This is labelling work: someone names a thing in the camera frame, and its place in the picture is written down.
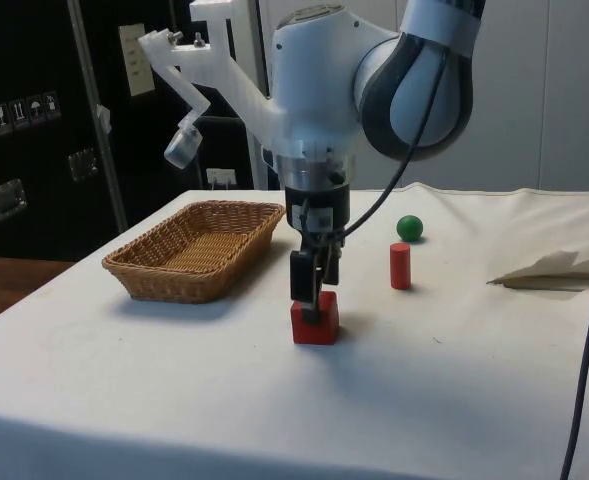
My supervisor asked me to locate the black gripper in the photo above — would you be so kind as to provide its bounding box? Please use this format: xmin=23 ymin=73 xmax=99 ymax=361
xmin=284 ymin=183 xmax=352 ymax=326

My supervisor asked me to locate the red cylinder block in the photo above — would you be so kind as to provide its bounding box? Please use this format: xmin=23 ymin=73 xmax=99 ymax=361
xmin=389 ymin=242 xmax=414 ymax=291

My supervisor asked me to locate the wicker basket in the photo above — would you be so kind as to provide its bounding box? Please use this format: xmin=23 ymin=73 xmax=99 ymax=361
xmin=101 ymin=199 xmax=287 ymax=305

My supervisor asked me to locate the red cube block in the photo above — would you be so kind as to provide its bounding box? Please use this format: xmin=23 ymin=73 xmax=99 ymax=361
xmin=290 ymin=291 xmax=340 ymax=347

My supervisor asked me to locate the green ball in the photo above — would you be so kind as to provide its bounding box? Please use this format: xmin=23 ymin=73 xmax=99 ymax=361
xmin=396 ymin=214 xmax=425 ymax=244

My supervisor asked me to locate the pale locker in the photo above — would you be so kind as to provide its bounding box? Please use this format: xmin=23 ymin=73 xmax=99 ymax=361
xmin=351 ymin=0 xmax=589 ymax=193

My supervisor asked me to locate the black cabinet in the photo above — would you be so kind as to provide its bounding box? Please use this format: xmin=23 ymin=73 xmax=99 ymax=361
xmin=0 ymin=0 xmax=275 ymax=262

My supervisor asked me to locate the white printed bracket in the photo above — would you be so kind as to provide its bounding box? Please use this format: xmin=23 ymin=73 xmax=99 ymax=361
xmin=138 ymin=0 xmax=278 ymax=170

